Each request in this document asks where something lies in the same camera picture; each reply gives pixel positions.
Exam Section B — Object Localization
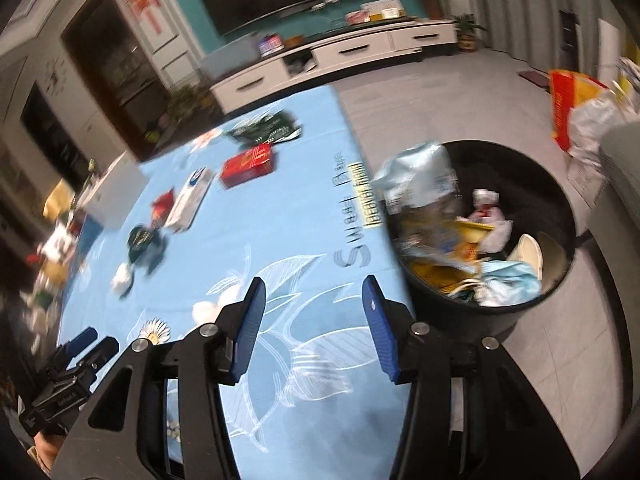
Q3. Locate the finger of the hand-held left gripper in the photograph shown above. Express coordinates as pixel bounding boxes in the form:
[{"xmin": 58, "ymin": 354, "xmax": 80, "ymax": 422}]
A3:
[
  {"xmin": 57, "ymin": 326, "xmax": 98, "ymax": 357},
  {"xmin": 77, "ymin": 336, "xmax": 120, "ymax": 377}
]

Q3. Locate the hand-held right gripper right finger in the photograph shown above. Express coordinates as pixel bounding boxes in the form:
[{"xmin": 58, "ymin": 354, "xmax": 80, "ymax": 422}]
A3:
[{"xmin": 361, "ymin": 275, "xmax": 581, "ymax": 480}]

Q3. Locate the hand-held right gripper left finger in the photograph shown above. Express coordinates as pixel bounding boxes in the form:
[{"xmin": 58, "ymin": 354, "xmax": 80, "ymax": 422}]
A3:
[{"xmin": 50, "ymin": 276, "xmax": 267, "ymax": 480}]

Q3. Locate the light blue wrapper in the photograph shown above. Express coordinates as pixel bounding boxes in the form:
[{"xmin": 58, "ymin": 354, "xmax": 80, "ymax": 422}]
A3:
[{"xmin": 477, "ymin": 260, "xmax": 543, "ymax": 307}]

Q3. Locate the white plastic bag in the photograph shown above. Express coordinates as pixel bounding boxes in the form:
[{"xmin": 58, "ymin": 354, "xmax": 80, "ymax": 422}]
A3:
[{"xmin": 467, "ymin": 189, "xmax": 513, "ymax": 253}]

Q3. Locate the light blue shiny bag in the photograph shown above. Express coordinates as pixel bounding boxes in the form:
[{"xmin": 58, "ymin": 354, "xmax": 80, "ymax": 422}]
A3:
[{"xmin": 372, "ymin": 142, "xmax": 458, "ymax": 216}]

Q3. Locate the black trash bin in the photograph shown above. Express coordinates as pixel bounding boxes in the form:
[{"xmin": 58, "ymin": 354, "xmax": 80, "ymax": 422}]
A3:
[{"xmin": 382, "ymin": 140, "xmax": 583, "ymax": 337}]

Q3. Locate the small white crumpled paper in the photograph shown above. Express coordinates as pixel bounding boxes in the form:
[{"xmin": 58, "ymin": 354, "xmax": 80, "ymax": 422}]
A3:
[{"xmin": 111, "ymin": 265, "xmax": 135, "ymax": 296}]

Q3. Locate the dark green crumpled wrapper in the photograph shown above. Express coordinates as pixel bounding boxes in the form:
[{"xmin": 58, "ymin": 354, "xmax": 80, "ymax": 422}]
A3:
[{"xmin": 125, "ymin": 225, "xmax": 168, "ymax": 276}]

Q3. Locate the yellow cloth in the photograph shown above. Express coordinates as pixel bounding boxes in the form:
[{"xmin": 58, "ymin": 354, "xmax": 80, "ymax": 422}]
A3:
[{"xmin": 42, "ymin": 180, "xmax": 76, "ymax": 218}]

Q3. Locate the white and blue carton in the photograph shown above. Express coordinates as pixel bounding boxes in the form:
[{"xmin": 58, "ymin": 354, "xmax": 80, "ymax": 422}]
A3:
[{"xmin": 164, "ymin": 167, "xmax": 215, "ymax": 233}]

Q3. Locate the small red wrapper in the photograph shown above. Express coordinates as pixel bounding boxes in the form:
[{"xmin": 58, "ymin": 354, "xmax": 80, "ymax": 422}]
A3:
[{"xmin": 150, "ymin": 189, "xmax": 176, "ymax": 226}]

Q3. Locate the white box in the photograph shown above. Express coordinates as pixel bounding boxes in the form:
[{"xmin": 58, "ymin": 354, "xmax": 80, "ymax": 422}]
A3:
[{"xmin": 75, "ymin": 151, "xmax": 151, "ymax": 228}]

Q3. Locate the red box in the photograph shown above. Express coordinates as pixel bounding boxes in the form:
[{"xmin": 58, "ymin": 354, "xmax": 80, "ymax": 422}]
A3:
[{"xmin": 220, "ymin": 143, "xmax": 276, "ymax": 189}]

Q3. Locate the light blue printed tablecloth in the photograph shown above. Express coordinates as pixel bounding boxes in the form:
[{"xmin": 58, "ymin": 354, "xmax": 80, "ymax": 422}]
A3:
[{"xmin": 60, "ymin": 85, "xmax": 416, "ymax": 480}]

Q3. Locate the large green snack bag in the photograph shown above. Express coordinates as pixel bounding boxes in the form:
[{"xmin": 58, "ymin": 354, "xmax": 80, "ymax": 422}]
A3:
[{"xmin": 225, "ymin": 110, "xmax": 303, "ymax": 145}]

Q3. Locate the leafy plant with green pot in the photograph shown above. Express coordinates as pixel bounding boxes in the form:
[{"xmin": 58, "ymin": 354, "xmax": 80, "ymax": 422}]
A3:
[{"xmin": 167, "ymin": 82, "xmax": 211, "ymax": 126}]

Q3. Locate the white television cabinet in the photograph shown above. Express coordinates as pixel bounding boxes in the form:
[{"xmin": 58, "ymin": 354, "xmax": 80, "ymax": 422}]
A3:
[{"xmin": 210, "ymin": 19, "xmax": 458, "ymax": 113}]

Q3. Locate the grey sofa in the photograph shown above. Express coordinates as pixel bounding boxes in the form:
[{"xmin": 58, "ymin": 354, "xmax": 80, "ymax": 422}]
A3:
[{"xmin": 587, "ymin": 120, "xmax": 640, "ymax": 241}]

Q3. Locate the red and yellow woven bag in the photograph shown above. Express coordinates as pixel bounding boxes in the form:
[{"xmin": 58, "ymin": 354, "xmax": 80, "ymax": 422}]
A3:
[{"xmin": 549, "ymin": 70, "xmax": 608, "ymax": 153}]

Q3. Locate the brown doormat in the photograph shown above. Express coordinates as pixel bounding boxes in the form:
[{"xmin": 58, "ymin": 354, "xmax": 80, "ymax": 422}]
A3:
[{"xmin": 519, "ymin": 70, "xmax": 551, "ymax": 92}]

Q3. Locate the large white plastic sack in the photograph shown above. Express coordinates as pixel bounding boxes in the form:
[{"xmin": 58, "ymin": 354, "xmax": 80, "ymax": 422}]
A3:
[{"xmin": 570, "ymin": 57, "xmax": 640, "ymax": 161}]

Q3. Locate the potted plant in yellow pot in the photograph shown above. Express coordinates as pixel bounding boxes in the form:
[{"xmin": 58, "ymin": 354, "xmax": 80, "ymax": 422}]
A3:
[{"xmin": 452, "ymin": 14, "xmax": 486, "ymax": 53}]

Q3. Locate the black wall clock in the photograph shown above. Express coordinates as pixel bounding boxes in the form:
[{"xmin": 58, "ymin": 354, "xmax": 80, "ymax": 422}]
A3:
[{"xmin": 45, "ymin": 57, "xmax": 68, "ymax": 92}]

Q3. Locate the red wall decoration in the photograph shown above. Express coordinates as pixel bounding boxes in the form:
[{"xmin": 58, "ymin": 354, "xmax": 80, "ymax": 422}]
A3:
[{"xmin": 124, "ymin": 0, "xmax": 163, "ymax": 36}]

